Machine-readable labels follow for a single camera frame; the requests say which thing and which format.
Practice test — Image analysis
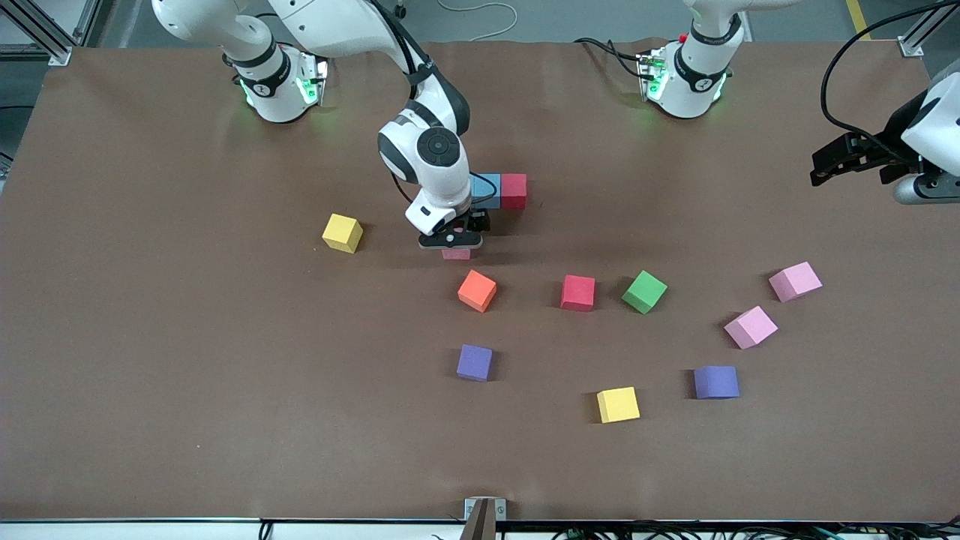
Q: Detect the aluminium frame profile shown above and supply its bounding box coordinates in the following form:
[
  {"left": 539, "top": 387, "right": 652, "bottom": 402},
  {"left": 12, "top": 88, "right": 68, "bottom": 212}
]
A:
[
  {"left": 73, "top": 0, "right": 104, "bottom": 47},
  {"left": 0, "top": 0, "right": 74, "bottom": 67},
  {"left": 898, "top": 0, "right": 960, "bottom": 58}
]

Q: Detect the orange foam cube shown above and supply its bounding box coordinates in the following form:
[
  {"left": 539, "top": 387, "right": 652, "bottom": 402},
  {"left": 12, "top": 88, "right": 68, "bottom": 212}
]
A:
[{"left": 457, "top": 269, "right": 499, "bottom": 314}]

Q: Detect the purple foam cube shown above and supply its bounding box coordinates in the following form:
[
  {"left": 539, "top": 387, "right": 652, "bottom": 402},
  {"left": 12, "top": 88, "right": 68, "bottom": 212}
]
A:
[
  {"left": 692, "top": 365, "right": 740, "bottom": 401},
  {"left": 456, "top": 343, "right": 494, "bottom": 383}
]

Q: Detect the black left base cable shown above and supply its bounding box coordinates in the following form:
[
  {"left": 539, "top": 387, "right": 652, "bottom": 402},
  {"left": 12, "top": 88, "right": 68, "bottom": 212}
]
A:
[{"left": 574, "top": 36, "right": 646, "bottom": 80}]

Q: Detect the grey metal bracket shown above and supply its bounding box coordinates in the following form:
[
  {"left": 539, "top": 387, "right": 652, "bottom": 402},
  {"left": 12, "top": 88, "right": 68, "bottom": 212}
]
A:
[{"left": 461, "top": 497, "right": 507, "bottom": 540}]

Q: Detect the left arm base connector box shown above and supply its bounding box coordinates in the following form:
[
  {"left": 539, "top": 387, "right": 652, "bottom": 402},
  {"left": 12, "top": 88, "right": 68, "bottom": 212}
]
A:
[{"left": 637, "top": 49, "right": 668, "bottom": 102}]

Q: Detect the green foam cube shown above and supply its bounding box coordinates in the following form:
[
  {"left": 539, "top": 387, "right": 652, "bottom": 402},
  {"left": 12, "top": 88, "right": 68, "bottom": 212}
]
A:
[{"left": 621, "top": 270, "right": 668, "bottom": 315}]

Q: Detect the yellow foam cube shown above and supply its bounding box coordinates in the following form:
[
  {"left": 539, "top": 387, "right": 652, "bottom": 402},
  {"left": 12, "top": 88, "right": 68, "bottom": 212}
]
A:
[
  {"left": 322, "top": 213, "right": 365, "bottom": 254},
  {"left": 596, "top": 386, "right": 641, "bottom": 425}
]

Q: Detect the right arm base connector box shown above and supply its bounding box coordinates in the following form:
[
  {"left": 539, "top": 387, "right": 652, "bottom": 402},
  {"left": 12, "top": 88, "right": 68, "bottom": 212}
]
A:
[{"left": 298, "top": 51, "right": 331, "bottom": 106}]

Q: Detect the yellow floor tape strip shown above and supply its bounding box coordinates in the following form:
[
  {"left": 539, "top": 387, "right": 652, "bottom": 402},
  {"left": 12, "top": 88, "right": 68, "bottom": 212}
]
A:
[{"left": 845, "top": 0, "right": 875, "bottom": 42}]

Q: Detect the white floor cable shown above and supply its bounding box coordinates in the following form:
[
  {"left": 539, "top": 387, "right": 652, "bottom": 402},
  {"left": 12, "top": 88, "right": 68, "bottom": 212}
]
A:
[{"left": 437, "top": 0, "right": 520, "bottom": 42}]

